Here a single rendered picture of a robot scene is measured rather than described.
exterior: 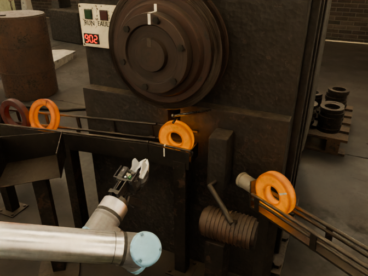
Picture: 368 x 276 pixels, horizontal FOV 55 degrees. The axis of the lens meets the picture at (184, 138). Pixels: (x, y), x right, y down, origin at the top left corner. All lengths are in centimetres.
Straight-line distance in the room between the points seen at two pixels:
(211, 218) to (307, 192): 126
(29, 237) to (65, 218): 138
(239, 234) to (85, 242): 63
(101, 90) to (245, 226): 88
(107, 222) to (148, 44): 60
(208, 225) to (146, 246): 47
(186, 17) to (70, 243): 79
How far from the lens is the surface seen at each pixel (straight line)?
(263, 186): 126
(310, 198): 251
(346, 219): 242
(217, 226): 140
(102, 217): 112
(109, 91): 167
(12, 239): 96
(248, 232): 138
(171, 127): 147
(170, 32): 122
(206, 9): 125
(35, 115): 199
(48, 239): 96
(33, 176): 163
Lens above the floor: 143
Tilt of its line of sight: 27 degrees down
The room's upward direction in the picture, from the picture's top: straight up
